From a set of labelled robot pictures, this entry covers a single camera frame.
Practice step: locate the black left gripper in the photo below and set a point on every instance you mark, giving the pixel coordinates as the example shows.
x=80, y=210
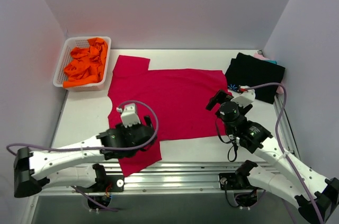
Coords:
x=144, y=131

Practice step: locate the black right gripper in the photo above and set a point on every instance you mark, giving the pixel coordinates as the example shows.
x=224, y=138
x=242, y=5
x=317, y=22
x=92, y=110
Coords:
x=221, y=101

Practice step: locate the crimson red t-shirt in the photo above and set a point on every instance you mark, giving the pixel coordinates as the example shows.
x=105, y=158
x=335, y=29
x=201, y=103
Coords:
x=178, y=97

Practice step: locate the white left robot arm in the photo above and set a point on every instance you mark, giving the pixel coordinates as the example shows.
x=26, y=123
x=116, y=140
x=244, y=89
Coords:
x=79, y=164

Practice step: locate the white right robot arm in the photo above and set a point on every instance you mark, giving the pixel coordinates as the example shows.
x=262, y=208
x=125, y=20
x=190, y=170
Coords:
x=314, y=195

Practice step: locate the folded black t-shirt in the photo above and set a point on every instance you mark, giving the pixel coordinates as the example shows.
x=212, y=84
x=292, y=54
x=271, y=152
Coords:
x=246, y=70

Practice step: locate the folded pink t-shirt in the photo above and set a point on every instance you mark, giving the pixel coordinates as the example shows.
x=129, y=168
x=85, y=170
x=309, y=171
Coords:
x=259, y=56

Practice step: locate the folded teal t-shirt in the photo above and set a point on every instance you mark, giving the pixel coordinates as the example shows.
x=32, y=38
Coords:
x=272, y=61

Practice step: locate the crumpled orange t-shirt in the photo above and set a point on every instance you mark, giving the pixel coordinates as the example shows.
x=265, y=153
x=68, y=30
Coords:
x=87, y=65

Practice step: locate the white plastic basket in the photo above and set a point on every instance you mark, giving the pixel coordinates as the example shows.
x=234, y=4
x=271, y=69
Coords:
x=65, y=59

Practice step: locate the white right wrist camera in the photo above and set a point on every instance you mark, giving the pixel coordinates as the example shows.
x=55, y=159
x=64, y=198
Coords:
x=245, y=98

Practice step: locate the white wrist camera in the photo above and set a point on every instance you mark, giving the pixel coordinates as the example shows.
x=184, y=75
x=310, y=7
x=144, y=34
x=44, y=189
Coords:
x=129, y=115
x=245, y=98

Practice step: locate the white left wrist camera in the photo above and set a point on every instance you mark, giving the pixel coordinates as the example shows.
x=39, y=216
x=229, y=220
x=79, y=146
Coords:
x=129, y=115

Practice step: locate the aluminium rail frame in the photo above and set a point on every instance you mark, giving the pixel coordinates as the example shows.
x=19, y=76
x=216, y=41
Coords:
x=182, y=187

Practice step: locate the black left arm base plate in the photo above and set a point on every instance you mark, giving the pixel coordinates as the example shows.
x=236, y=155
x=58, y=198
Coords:
x=112, y=183

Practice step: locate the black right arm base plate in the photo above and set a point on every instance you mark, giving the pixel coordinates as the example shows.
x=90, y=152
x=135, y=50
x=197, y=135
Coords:
x=230, y=181

